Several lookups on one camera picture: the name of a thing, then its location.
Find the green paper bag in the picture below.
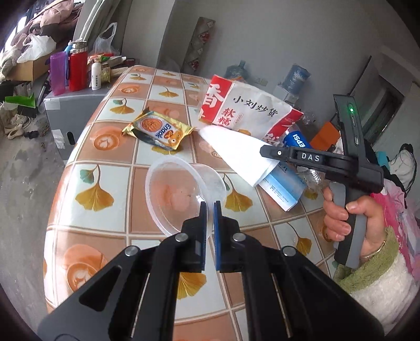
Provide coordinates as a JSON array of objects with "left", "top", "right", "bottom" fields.
[{"left": 4, "top": 94, "right": 36, "bottom": 109}]

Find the patterned tablecloth on table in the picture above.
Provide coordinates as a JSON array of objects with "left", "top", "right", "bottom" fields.
[{"left": 43, "top": 65, "right": 339, "bottom": 341}]

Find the blue white medicine box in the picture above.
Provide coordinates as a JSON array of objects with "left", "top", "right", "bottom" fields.
[{"left": 258, "top": 162, "right": 307, "bottom": 212}]

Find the yellow Enaak snack packet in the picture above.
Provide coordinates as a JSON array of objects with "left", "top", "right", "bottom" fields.
[{"left": 122, "top": 107, "right": 194, "bottom": 151}]

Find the tall patterned roll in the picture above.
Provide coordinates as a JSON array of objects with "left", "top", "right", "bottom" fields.
[{"left": 181, "top": 17, "right": 216, "bottom": 74}]

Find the water jug on dispenser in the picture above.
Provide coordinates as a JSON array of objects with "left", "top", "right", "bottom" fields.
[{"left": 281, "top": 64, "right": 311, "bottom": 96}]

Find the white paper cup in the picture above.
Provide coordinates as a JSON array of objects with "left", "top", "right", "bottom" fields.
[{"left": 199, "top": 125, "right": 279, "bottom": 187}]

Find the pink floral blanket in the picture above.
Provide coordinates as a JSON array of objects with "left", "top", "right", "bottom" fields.
[{"left": 371, "top": 179, "right": 419, "bottom": 282}]

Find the large blue water jug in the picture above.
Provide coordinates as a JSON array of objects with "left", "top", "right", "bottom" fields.
[{"left": 224, "top": 60, "right": 248, "bottom": 83}]

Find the grey side cabinet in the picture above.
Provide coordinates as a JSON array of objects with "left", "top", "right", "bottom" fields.
[{"left": 43, "top": 85, "right": 111, "bottom": 162}]

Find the white water dispenser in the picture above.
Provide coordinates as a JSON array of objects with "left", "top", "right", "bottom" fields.
[{"left": 273, "top": 84, "right": 299, "bottom": 106}]

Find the person's right hand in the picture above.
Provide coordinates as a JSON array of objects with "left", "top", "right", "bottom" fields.
[{"left": 322, "top": 185, "right": 388, "bottom": 259}]

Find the clear plastic bowl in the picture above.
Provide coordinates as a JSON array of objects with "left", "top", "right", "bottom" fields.
[{"left": 145, "top": 156, "right": 227, "bottom": 237}]

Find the white small bottle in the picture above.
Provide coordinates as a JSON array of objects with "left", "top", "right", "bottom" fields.
[{"left": 90, "top": 62, "right": 102, "bottom": 91}]

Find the red white snack bag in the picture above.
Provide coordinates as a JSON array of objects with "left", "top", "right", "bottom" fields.
[{"left": 199, "top": 75, "right": 303, "bottom": 146}]

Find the green fluffy sleeve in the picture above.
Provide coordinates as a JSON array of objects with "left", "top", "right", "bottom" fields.
[{"left": 333, "top": 227, "right": 411, "bottom": 294}]

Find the orange stool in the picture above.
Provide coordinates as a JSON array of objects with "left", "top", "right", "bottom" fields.
[{"left": 310, "top": 121, "right": 340, "bottom": 151}]

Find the clear Pepsi plastic bottle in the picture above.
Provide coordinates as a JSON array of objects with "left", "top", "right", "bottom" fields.
[{"left": 282, "top": 130, "right": 324, "bottom": 191}]

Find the white plastic bag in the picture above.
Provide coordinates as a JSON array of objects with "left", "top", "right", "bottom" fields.
[{"left": 93, "top": 22, "right": 117, "bottom": 55}]

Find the red thermos bottle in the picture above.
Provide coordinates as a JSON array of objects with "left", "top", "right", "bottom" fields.
[{"left": 68, "top": 40, "right": 88, "bottom": 92}]

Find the purple plastic container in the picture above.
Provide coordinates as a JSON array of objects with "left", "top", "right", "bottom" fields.
[{"left": 50, "top": 51, "right": 67, "bottom": 96}]

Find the cardboard box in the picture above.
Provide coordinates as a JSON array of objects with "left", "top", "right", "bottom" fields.
[{"left": 6, "top": 55, "right": 50, "bottom": 82}]

